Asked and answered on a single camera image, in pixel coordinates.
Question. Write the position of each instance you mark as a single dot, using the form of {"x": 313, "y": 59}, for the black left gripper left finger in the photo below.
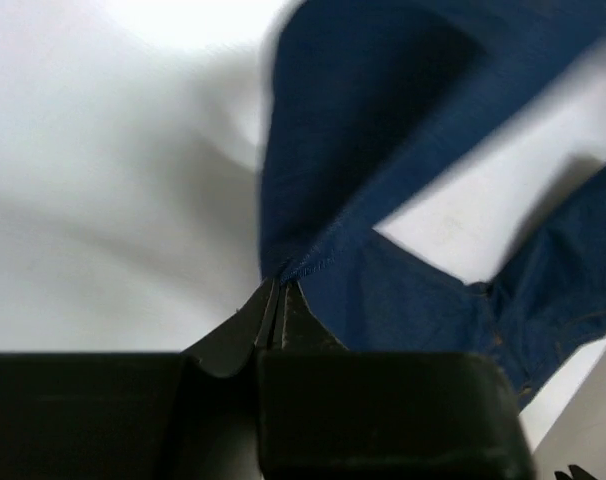
{"x": 143, "y": 415}

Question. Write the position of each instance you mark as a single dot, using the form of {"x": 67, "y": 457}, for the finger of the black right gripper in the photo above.
{"x": 570, "y": 469}

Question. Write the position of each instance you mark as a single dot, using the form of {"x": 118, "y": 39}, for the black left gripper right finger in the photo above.
{"x": 325, "y": 412}

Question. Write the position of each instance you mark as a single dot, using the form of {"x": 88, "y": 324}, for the dark blue denim trousers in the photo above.
{"x": 372, "y": 100}

